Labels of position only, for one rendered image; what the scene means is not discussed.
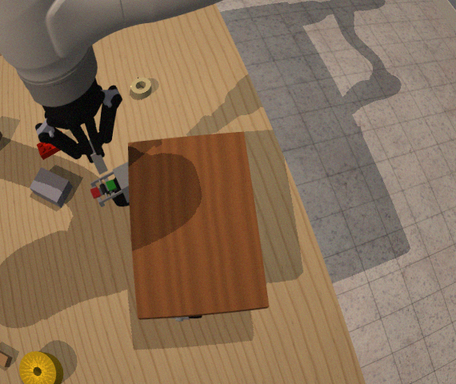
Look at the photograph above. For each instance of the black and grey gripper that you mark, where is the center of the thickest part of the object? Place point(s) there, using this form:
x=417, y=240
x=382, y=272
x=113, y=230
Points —
x=90, y=101

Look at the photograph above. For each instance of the yellow cylinder with center hole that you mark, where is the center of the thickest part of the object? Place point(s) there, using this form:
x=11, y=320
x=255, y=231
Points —
x=40, y=368

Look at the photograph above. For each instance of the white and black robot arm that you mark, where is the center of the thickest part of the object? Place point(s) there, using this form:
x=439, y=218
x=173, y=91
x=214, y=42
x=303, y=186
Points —
x=46, y=40

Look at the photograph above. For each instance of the beige roll of masking tape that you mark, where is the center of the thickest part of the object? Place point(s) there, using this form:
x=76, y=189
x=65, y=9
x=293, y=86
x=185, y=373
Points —
x=141, y=82

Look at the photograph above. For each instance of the red toy brick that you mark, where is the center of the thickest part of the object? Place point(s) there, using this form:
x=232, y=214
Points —
x=46, y=150

